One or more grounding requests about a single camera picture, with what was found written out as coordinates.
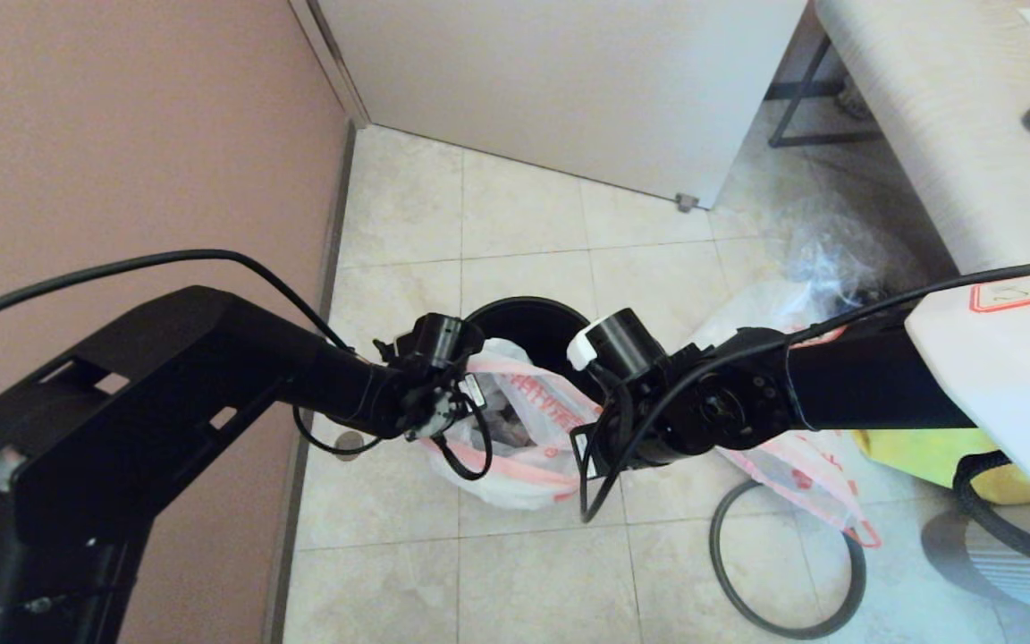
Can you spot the black round trash bin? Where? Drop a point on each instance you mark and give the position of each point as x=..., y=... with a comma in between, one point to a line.
x=533, y=326

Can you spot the white ribbed round stool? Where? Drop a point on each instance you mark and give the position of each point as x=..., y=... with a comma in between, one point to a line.
x=1016, y=581

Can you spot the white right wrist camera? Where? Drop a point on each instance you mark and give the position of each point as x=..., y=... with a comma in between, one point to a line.
x=579, y=351

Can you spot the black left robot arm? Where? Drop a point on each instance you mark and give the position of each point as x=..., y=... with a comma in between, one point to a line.
x=166, y=376

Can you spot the clear plastic bag with dark items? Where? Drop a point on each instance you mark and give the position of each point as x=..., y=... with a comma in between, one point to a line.
x=846, y=259

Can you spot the round metal floor door stop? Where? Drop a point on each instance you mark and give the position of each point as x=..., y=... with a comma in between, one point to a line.
x=350, y=450

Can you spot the light wood grain table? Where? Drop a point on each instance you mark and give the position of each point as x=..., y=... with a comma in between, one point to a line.
x=944, y=134

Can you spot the yellow fabric bag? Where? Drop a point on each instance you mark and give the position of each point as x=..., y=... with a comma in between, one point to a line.
x=917, y=447

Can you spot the small metal door bracket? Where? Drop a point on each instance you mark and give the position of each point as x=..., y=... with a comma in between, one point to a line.
x=687, y=203

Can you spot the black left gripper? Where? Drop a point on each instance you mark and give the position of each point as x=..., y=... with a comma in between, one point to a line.
x=439, y=344

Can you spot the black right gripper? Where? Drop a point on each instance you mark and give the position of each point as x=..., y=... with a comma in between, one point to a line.
x=636, y=344

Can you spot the white door frame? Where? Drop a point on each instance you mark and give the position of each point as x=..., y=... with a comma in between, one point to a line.
x=341, y=72

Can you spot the white plastic bag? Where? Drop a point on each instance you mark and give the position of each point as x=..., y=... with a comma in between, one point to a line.
x=801, y=474

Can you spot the white door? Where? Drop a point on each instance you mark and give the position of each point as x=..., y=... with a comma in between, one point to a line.
x=569, y=80

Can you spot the grey metal baseboard strip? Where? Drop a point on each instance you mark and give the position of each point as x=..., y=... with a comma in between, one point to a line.
x=337, y=224

